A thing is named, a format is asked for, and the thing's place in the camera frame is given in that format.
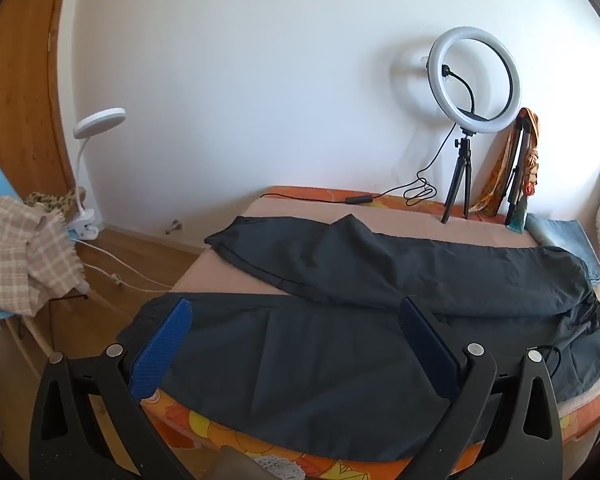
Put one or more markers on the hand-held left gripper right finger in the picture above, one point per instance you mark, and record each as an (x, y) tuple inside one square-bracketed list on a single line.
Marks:
[(427, 350)]

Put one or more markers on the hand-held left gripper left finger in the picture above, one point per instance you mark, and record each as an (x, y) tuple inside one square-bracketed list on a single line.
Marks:
[(162, 345)]

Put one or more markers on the dark grey pants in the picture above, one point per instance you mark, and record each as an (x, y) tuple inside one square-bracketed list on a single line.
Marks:
[(305, 360)]

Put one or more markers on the metal door stopper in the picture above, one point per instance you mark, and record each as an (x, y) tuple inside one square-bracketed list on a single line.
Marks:
[(175, 223)]

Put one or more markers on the grey knitted cloth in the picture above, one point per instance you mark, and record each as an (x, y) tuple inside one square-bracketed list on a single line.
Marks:
[(280, 467)]

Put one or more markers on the beige checked cloth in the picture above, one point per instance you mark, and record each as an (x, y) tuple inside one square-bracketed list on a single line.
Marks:
[(19, 250)]

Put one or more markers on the folded blue jeans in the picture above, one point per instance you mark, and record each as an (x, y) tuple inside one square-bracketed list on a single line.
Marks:
[(565, 235)]

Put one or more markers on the leopard print cloth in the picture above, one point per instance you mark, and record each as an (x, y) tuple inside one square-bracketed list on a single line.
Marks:
[(54, 201)]

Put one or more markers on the small black tripod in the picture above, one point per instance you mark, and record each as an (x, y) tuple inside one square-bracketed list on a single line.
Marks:
[(464, 160)]

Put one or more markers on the orange patterned scarf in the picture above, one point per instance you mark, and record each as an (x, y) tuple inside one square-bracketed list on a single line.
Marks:
[(500, 170)]

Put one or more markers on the white clip-on lamp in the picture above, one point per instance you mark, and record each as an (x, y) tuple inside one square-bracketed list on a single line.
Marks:
[(99, 122)]

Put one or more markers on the wooden door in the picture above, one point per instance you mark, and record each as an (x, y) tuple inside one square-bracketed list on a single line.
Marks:
[(19, 85)]

